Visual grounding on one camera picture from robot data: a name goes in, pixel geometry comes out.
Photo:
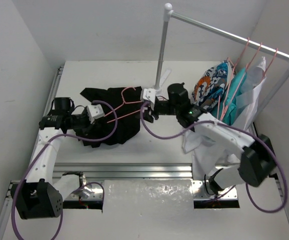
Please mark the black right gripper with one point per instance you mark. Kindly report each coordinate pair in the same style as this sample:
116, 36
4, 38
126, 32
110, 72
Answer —
147, 116

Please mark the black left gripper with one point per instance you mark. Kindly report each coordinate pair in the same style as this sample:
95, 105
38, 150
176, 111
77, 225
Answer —
85, 120

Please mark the pink wire hanger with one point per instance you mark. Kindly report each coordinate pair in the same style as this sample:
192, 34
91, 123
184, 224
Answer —
267, 68
232, 76
126, 102
247, 66

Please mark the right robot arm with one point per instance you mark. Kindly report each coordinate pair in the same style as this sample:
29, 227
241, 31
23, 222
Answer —
255, 153

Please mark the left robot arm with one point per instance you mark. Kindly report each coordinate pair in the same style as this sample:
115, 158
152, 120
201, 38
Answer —
38, 196

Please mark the colourful patterned shirt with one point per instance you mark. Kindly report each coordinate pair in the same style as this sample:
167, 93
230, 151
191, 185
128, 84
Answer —
212, 85

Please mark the white shirt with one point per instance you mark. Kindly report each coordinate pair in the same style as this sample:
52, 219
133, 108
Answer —
199, 145

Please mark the teal shirt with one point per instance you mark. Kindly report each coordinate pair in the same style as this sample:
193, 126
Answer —
231, 113

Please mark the white clothes rack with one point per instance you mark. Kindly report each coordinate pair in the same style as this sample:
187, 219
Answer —
169, 13

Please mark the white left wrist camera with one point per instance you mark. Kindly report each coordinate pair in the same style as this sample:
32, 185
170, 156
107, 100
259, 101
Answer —
94, 112

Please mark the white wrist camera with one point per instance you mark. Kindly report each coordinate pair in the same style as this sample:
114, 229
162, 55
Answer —
149, 95
94, 112

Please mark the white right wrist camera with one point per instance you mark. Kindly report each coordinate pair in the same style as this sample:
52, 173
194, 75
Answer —
149, 95

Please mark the aluminium rail frame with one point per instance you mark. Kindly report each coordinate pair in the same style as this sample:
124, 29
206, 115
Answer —
147, 181

